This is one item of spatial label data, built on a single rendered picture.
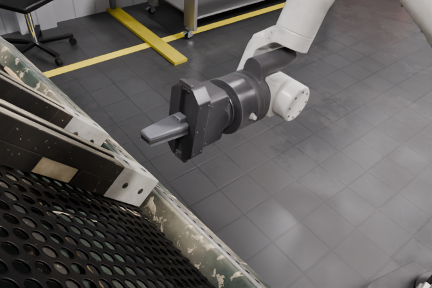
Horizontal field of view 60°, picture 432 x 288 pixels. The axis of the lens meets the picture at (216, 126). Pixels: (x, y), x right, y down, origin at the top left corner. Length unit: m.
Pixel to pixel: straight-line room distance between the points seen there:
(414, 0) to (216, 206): 1.57
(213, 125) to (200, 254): 0.33
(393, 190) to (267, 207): 0.74
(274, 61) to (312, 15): 0.09
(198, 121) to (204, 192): 1.53
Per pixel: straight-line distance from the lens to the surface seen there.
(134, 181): 0.78
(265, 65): 0.58
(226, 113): 0.53
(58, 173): 0.66
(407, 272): 1.81
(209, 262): 0.76
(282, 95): 0.60
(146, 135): 0.48
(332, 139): 2.50
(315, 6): 0.60
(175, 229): 0.80
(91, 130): 0.92
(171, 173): 2.10
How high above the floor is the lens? 1.56
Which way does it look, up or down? 40 degrees down
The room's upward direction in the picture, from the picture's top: 5 degrees clockwise
